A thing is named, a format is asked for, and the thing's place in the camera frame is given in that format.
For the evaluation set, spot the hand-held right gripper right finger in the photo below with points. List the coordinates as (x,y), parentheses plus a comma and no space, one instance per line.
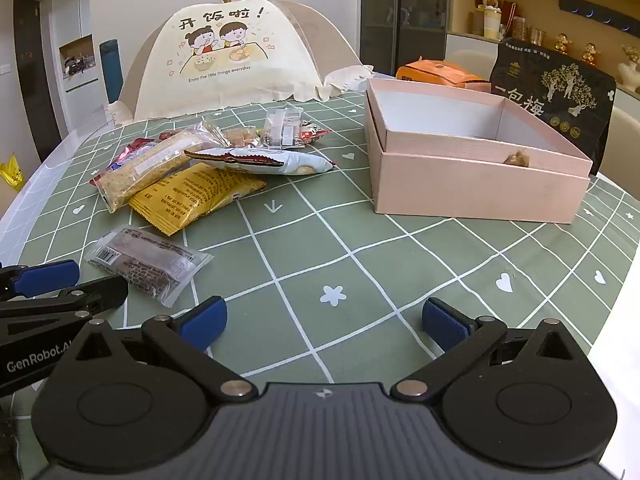
(445,322)

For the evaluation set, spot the white and blue snack packet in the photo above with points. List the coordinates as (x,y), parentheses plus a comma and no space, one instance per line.
(280,162)

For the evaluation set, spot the gold figurine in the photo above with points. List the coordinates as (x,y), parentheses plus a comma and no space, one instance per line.
(588,55)
(564,43)

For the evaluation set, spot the pink cardboard box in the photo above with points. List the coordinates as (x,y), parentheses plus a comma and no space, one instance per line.
(475,190)

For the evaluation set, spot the small clear snack packet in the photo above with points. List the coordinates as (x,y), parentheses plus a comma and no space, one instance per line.
(282,127)

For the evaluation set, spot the dark door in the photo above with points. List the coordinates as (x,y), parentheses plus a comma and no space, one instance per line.
(35,70)

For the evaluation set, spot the wall calendar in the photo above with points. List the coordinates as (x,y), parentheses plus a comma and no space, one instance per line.
(77,62)

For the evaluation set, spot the green grid cutting mat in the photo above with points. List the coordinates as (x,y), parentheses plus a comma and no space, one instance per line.
(350,240)

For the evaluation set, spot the glass jar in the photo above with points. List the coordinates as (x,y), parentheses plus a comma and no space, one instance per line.
(519,28)
(537,36)

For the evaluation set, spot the cream printed food cover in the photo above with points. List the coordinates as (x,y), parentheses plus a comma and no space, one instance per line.
(225,70)

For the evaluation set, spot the orange packet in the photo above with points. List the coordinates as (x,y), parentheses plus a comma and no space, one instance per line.
(440,72)

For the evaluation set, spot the small brown snack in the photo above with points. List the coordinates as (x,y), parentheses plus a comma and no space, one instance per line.
(516,158)

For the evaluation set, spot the black bar with blue lights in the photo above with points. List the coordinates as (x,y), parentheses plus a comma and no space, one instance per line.
(595,12)

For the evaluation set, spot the clear packet with brown bar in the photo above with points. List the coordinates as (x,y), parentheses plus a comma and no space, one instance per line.
(145,262)

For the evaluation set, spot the small tan biscuit packet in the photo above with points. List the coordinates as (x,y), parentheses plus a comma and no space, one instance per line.
(242,136)

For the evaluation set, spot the black printed box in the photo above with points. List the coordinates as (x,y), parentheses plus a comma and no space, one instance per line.
(560,95)

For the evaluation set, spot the yellow snack packet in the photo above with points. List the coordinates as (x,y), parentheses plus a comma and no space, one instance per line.
(195,197)

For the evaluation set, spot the white chair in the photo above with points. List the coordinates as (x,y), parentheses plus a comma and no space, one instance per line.
(625,135)
(470,62)

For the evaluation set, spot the clear packet with oat bar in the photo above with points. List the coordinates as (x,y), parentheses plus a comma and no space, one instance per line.
(145,167)

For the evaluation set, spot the dark glass cabinet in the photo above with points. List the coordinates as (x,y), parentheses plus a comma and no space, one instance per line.
(405,10)

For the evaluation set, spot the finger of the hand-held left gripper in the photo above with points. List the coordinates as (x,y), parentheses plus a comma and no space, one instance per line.
(50,275)
(107,292)

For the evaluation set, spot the yellow bag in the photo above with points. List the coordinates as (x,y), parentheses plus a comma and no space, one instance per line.
(12,172)

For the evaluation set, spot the white bottle with yellow band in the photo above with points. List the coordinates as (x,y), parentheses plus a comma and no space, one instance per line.
(492,22)

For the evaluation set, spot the large red snack packet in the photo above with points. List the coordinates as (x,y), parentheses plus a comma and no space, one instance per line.
(127,152)

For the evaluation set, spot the small red snack packet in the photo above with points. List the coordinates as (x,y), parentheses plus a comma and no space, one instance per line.
(316,134)

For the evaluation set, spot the white vase with gold decoration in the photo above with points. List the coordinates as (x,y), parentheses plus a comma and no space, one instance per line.
(630,67)

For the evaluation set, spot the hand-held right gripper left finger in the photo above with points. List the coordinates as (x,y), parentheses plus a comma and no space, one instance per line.
(202,322)

